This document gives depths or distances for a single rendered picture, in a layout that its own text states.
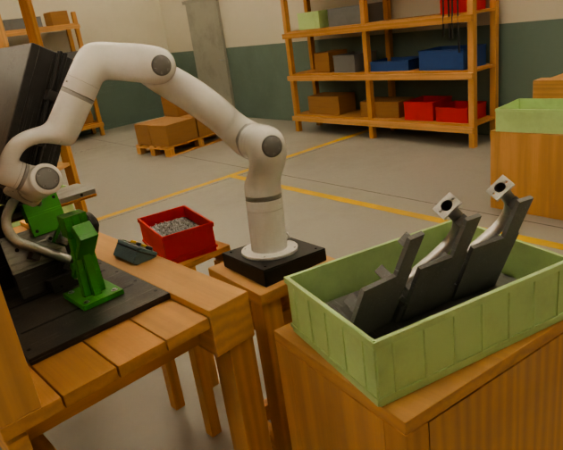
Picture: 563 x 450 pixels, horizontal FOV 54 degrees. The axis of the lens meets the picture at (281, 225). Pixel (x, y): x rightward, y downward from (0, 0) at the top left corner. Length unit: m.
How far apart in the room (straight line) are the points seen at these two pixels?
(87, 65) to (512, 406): 1.41
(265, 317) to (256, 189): 0.40
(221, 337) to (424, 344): 0.59
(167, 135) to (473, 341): 6.90
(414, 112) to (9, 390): 6.14
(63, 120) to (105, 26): 10.29
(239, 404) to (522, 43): 5.67
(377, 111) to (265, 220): 5.71
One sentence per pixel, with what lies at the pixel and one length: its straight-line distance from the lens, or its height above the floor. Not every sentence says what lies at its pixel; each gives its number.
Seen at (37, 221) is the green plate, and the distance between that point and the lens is 1.93.
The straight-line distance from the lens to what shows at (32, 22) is 4.93.
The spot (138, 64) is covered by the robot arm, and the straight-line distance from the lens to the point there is 1.57.
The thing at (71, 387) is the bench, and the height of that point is 0.88.
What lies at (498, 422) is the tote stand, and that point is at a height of 0.61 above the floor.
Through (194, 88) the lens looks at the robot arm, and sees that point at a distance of 1.66.
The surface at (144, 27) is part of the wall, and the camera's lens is 12.21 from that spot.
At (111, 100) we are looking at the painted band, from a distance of 11.82.
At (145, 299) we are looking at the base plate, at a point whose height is 0.90.
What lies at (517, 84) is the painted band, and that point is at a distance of 6.86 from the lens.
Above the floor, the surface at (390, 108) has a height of 0.39.
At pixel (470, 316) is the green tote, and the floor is 0.92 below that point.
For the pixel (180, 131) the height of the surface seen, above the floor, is 0.31.
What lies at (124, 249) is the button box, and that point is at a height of 0.94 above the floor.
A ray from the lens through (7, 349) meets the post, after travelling 1.32.
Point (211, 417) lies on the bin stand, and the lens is 2.48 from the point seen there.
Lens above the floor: 1.62
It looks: 20 degrees down
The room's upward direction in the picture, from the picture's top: 8 degrees counter-clockwise
